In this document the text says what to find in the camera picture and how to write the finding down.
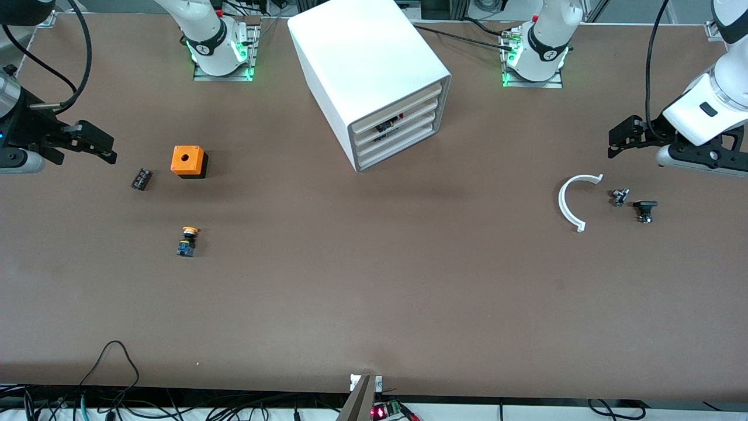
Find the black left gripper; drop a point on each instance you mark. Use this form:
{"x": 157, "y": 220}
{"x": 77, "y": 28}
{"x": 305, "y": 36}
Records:
{"x": 653, "y": 130}

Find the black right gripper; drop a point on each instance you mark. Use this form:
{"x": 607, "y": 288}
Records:
{"x": 24, "y": 127}

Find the white plastic drawer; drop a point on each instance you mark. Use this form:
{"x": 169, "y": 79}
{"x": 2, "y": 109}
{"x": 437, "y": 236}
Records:
{"x": 422, "y": 110}
{"x": 422, "y": 133}
{"x": 422, "y": 121}
{"x": 421, "y": 98}

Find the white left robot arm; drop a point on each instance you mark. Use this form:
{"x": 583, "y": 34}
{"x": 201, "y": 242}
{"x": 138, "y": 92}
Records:
{"x": 549, "y": 35}

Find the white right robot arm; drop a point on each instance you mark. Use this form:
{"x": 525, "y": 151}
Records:
{"x": 210, "y": 29}

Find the small black button component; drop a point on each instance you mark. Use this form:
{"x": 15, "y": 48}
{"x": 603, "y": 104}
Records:
{"x": 645, "y": 206}

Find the yellow push button blue base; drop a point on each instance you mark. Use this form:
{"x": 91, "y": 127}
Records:
{"x": 187, "y": 245}

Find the white drawer cabinet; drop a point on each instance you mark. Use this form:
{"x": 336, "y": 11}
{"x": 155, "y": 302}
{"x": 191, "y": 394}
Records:
{"x": 362, "y": 52}

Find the small black contact block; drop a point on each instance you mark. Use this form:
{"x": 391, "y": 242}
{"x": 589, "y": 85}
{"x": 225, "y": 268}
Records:
{"x": 141, "y": 179}

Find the small grey metal component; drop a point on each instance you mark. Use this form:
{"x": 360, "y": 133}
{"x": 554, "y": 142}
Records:
{"x": 619, "y": 197}

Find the white curved plastic piece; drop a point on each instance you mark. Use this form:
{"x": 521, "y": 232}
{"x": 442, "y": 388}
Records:
{"x": 561, "y": 202}

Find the circuit board with red light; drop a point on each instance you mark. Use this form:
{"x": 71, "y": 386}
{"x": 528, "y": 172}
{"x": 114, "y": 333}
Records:
{"x": 385, "y": 411}

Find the orange button enclosure box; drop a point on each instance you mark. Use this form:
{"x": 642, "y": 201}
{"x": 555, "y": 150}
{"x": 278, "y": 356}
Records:
{"x": 187, "y": 159}

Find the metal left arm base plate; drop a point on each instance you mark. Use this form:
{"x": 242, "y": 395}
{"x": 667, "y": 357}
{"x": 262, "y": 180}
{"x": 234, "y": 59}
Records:
{"x": 543, "y": 85}

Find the aluminium frame corner bracket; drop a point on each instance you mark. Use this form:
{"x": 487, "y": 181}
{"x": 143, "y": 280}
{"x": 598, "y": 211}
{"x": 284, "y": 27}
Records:
{"x": 48, "y": 20}
{"x": 714, "y": 30}

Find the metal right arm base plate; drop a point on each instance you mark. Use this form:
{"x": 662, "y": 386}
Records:
{"x": 222, "y": 78}

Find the grey metal camera bracket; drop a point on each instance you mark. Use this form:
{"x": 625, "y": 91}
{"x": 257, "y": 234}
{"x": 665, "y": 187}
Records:
{"x": 359, "y": 403}

